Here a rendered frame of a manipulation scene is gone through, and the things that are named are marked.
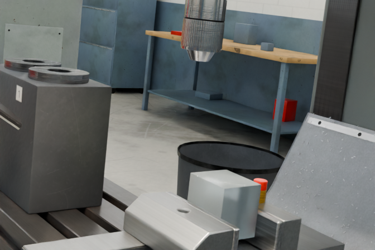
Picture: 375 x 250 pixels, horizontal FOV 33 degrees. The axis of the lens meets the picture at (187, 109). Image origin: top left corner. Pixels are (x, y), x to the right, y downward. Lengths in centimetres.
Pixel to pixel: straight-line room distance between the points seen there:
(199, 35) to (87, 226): 35
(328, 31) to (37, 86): 48
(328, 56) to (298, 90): 533
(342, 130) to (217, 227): 45
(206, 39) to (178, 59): 725
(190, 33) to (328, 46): 41
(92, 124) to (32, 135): 9
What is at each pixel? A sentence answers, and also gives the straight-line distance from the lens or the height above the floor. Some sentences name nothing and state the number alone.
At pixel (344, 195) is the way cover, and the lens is 100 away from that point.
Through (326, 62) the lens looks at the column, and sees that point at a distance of 108.
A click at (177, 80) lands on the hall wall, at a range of 797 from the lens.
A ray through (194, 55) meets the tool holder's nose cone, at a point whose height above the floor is 120.
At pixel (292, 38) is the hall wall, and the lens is 649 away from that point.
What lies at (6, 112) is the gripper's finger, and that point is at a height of 109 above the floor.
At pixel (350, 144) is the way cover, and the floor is 107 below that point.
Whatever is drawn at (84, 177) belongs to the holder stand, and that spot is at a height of 99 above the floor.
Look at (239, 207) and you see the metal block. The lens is 68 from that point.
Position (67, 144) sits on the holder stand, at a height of 104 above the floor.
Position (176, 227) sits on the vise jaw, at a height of 104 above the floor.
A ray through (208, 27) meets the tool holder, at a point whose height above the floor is 124.
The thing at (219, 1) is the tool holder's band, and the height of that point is 126.
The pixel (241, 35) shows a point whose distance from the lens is 657.
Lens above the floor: 126
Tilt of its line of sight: 10 degrees down
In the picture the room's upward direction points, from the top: 6 degrees clockwise
